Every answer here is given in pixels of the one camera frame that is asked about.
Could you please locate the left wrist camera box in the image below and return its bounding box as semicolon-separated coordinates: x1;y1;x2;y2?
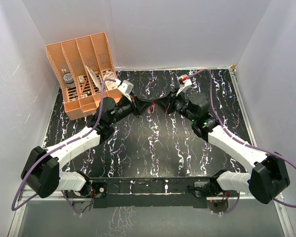
118;80;134;95

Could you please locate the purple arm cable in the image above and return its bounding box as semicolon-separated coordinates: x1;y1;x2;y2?
185;69;296;214
11;78;120;214

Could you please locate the white packet in organizer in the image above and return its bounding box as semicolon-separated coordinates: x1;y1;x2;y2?
85;65;102;92

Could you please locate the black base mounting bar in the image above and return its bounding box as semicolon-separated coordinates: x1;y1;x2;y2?
64;176;240;209

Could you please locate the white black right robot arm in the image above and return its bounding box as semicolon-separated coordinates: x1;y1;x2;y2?
154;90;290;204

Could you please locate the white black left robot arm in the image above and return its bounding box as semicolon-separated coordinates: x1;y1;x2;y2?
21;95;153;198

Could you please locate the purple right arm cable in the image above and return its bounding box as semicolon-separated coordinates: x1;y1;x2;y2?
185;69;296;214

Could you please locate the orange plastic file organizer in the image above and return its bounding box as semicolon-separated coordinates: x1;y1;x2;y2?
46;32;122;120

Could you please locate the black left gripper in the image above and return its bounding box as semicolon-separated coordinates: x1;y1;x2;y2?
109;92;153;126

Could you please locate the small white card box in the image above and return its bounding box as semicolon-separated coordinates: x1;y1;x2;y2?
78;75;85;84

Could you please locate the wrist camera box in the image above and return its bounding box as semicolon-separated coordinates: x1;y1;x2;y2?
177;75;192;96
118;80;134;95

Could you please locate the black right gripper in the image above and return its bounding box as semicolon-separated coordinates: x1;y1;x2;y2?
154;88;197;123

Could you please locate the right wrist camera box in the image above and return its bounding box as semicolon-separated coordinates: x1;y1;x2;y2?
177;75;192;96

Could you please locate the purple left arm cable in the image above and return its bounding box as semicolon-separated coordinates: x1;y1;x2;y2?
11;78;120;214

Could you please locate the white label packet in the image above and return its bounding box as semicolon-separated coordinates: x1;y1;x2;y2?
104;71;120;90

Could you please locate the round grey tin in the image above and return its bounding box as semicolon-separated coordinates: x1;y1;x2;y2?
63;73;75;88

